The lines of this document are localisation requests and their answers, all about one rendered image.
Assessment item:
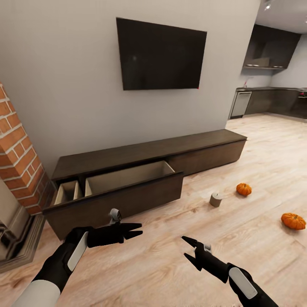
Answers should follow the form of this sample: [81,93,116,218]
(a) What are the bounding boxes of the pillar candle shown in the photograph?
[209,192,222,207]

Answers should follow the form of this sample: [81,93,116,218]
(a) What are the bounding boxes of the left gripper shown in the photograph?
[98,221,143,246]

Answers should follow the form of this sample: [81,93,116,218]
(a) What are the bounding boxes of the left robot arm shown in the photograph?
[11,209,143,307]

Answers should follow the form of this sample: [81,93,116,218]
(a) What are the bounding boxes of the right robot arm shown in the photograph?
[182,236,279,307]

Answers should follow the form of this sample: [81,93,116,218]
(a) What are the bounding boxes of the pumpkin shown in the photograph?
[281,213,306,230]
[237,183,252,195]

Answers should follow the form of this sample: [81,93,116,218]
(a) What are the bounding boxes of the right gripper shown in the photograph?
[182,236,218,275]

